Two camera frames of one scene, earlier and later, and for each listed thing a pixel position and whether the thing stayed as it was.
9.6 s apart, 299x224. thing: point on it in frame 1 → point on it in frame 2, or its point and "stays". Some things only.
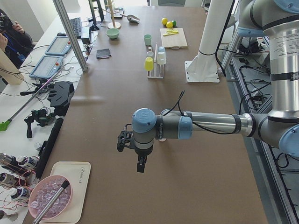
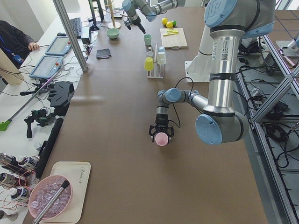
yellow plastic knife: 170,33 stays
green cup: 147,38 stays
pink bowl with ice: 43,190 stays
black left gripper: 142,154 → 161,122
